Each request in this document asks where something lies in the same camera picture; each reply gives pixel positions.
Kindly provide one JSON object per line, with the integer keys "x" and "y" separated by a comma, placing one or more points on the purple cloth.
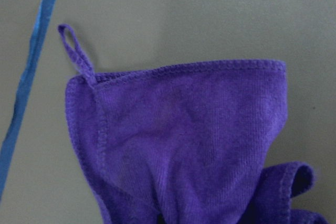
{"x": 185, "y": 143}

